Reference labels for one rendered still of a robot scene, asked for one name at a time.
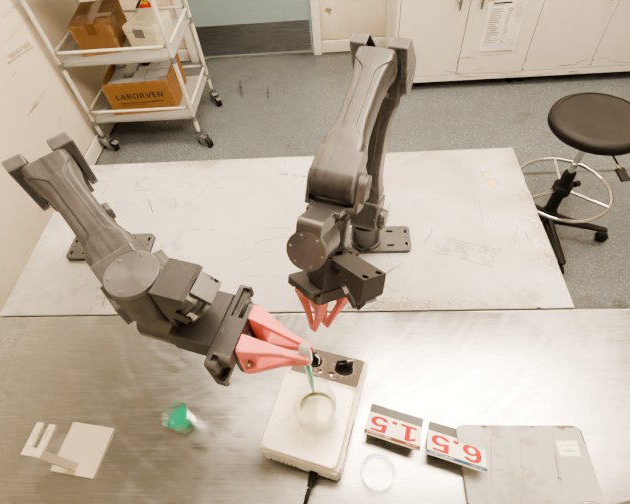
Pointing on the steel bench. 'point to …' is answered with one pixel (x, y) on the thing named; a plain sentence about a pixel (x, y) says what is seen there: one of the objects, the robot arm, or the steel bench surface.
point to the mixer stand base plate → (529, 465)
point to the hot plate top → (276, 436)
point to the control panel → (334, 368)
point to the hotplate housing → (343, 443)
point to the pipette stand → (72, 448)
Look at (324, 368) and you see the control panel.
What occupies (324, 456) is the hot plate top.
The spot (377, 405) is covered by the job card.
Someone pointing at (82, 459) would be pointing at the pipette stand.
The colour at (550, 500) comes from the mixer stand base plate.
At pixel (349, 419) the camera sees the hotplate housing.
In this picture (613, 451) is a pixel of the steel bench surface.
